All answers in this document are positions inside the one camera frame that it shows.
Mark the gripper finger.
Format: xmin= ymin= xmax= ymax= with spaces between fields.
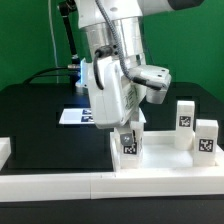
xmin=119 ymin=127 xmax=134 ymax=146

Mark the white front fence bar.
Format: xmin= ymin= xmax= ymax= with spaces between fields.
xmin=0 ymin=167 xmax=224 ymax=202

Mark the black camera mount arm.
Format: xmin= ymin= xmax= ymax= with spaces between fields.
xmin=58 ymin=0 xmax=80 ymax=63

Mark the white square tabletop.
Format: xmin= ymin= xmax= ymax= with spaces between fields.
xmin=109 ymin=129 xmax=224 ymax=173

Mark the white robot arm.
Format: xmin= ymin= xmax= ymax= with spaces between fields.
xmin=75 ymin=0 xmax=204 ymax=146

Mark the black cable on table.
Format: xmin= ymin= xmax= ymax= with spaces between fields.
xmin=22 ymin=66 xmax=80 ymax=84

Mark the white hanging cable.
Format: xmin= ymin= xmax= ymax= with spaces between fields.
xmin=47 ymin=0 xmax=60 ymax=84

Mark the white left fence bar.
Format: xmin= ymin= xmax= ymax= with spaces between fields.
xmin=0 ymin=137 xmax=11 ymax=170

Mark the white sheet with fiducial markers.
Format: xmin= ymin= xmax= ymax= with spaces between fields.
xmin=59 ymin=107 xmax=147 ymax=126

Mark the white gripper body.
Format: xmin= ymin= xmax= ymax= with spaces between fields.
xmin=88 ymin=57 xmax=146 ymax=129

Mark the white fence bar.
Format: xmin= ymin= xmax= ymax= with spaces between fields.
xmin=0 ymin=137 xmax=11 ymax=170
xmin=0 ymin=167 xmax=224 ymax=202

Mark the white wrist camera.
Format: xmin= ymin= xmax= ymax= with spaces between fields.
xmin=129 ymin=65 xmax=171 ymax=104

